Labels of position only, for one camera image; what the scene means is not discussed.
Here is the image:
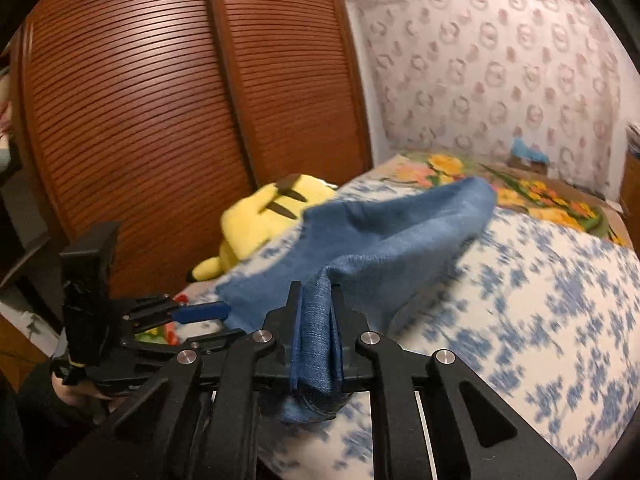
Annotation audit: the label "wooden cabinet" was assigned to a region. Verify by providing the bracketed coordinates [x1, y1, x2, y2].
[620, 150, 640, 221]

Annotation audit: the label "blue floral white bedspread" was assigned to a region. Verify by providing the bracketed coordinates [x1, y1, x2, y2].
[175, 180, 640, 480]

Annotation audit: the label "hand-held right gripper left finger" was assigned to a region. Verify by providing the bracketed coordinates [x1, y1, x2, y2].
[50, 282, 306, 480]

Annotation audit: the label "blue denim pants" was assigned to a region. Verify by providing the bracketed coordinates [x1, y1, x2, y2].
[217, 176, 497, 426]

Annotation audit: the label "light blue cloth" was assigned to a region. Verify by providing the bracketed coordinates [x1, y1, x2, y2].
[510, 137, 551, 165]

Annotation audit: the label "yellow plush toy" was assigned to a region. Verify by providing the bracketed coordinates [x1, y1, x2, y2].
[187, 173, 338, 282]

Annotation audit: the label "circle patterned sheer curtain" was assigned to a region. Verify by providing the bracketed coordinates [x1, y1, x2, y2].
[345, 0, 627, 196]

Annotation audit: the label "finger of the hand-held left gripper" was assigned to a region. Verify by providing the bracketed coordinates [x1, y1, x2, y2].
[189, 329, 247, 352]
[171, 301, 231, 324]

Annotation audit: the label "person's left forearm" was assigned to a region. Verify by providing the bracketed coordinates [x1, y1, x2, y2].
[0, 355, 113, 480]

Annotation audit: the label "person's left hand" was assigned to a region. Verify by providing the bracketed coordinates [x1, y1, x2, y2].
[50, 374, 116, 410]

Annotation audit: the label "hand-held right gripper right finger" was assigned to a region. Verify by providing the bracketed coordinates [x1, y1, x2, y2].
[330, 283, 578, 480]

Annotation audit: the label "colourful flower blanket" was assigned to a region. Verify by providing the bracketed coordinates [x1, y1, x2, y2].
[372, 152, 628, 247]

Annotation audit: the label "brown louvred wardrobe door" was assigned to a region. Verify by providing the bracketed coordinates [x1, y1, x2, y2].
[10, 0, 257, 303]
[202, 0, 373, 192]

